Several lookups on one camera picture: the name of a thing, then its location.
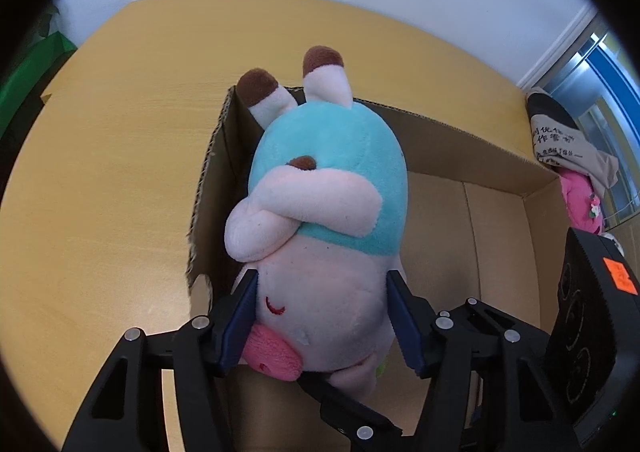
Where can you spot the pink and teal pig plush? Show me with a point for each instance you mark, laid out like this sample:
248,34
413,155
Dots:
321,225

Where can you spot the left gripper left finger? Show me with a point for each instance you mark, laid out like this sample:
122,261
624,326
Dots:
124,409

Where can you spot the green cloth covered stand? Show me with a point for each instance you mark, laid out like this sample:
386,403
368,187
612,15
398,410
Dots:
44,47

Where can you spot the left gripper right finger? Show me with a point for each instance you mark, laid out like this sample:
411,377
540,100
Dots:
486,371

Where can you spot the white panda plush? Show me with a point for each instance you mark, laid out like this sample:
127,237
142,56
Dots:
611,237

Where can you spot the brown cardboard box tray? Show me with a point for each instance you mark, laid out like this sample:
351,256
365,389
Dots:
482,223

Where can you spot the pink bear plush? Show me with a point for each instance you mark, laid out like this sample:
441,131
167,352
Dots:
583,204

